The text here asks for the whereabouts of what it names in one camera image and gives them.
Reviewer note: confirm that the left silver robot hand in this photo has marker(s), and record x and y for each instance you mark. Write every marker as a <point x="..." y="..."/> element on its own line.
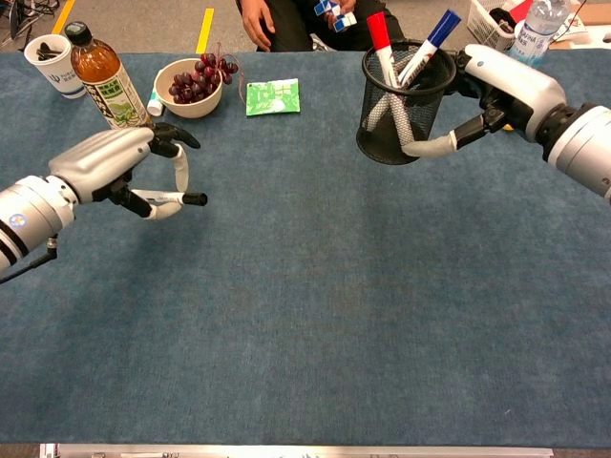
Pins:
<point x="105" y="157"/>

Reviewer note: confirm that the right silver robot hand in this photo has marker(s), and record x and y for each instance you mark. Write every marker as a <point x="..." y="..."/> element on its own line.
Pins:
<point x="520" y="90"/>

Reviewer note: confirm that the blue capped whiteboard marker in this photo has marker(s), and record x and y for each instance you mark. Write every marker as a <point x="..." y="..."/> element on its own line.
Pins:
<point x="444" y="28"/>

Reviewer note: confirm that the black capped whiteboard marker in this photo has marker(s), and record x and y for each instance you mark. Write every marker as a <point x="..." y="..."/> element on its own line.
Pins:
<point x="195" y="199"/>

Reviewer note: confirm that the black mesh pen holder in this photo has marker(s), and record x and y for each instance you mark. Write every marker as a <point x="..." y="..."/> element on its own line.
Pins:
<point x="382" y="138"/>

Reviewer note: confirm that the red capped whiteboard marker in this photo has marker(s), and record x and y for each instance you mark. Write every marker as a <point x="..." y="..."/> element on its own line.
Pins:
<point x="377" y="28"/>

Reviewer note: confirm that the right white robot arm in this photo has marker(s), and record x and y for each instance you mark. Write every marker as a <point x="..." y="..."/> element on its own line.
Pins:
<point x="582" y="143"/>

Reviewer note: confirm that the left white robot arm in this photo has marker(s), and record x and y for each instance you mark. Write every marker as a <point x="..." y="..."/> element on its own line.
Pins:
<point x="28" y="214"/>

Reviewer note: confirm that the seated person in black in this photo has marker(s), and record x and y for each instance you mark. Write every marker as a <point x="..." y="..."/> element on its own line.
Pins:
<point x="291" y="24"/>

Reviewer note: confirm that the amber tea bottle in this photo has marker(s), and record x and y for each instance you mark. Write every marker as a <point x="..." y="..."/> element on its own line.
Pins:
<point x="110" y="95"/>

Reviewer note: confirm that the white green glue stick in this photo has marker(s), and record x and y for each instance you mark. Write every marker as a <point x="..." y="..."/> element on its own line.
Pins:
<point x="154" y="106"/>

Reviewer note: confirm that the black item in basket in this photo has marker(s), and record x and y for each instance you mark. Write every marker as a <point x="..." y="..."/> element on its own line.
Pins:
<point x="501" y="19"/>

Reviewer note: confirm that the white plastic basket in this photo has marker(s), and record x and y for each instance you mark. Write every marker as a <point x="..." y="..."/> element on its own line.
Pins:
<point x="482" y="24"/>

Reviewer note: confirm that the red item in basket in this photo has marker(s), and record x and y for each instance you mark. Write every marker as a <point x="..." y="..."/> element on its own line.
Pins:
<point x="520" y="7"/>

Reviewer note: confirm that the white paper cup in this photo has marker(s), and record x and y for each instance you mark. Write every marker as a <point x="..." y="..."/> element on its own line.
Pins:
<point x="62" y="76"/>

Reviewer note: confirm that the beige bowl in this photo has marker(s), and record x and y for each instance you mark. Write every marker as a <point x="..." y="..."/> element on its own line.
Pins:
<point x="191" y="110"/>

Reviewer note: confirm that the purple grape bunch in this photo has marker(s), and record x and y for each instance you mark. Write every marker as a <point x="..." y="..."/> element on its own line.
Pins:
<point x="195" y="86"/>

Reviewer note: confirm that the black clips in cup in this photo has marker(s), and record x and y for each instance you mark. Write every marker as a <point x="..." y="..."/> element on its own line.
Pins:
<point x="47" y="49"/>

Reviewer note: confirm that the green white packet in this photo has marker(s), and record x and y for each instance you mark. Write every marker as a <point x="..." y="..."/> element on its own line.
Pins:
<point x="272" y="97"/>

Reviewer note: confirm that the white blue cube toy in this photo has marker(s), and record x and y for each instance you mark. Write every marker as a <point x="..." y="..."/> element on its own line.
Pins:
<point x="343" y="21"/>

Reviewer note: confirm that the blue felt table cloth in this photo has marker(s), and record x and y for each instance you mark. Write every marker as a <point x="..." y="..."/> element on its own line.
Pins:
<point x="305" y="310"/>

